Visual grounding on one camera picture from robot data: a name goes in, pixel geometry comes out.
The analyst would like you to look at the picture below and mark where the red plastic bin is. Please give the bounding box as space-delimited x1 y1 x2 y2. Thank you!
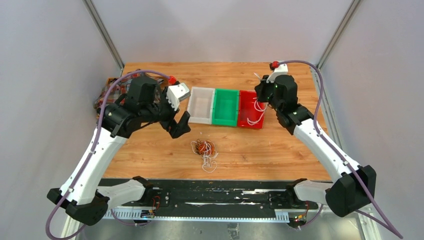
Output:
236 90 266 129

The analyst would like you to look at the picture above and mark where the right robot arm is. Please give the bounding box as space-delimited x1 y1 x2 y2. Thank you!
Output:
254 74 377 217

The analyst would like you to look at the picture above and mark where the cable bundle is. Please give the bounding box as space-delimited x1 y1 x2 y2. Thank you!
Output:
190 139 220 174

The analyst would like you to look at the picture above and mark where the white cable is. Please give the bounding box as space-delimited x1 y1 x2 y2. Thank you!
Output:
246 72 268 127

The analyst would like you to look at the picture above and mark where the wooden tray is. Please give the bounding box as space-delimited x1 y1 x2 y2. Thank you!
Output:
96 76 133 123

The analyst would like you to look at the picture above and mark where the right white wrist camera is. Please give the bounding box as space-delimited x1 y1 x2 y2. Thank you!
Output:
266 62 289 83

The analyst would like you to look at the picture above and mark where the green plastic bin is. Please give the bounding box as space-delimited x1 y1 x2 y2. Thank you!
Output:
211 88 240 127

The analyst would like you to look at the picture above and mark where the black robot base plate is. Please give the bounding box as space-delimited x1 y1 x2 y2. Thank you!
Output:
114 179 320 223

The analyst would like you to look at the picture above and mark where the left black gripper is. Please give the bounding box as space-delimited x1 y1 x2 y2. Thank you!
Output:
141 87 192 138

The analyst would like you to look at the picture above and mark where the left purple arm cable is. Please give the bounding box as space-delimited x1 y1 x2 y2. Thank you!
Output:
45 69 177 240

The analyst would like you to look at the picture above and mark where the aluminium frame rail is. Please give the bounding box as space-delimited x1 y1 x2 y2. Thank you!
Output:
59 185 382 240

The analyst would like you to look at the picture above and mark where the plaid flannel shirt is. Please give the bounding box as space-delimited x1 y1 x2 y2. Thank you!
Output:
94 76 167 115

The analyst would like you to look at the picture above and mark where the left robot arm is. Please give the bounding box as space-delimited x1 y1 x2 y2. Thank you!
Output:
47 73 191 226

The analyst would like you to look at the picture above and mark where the white plastic bin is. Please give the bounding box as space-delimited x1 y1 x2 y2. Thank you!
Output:
187 86 215 125

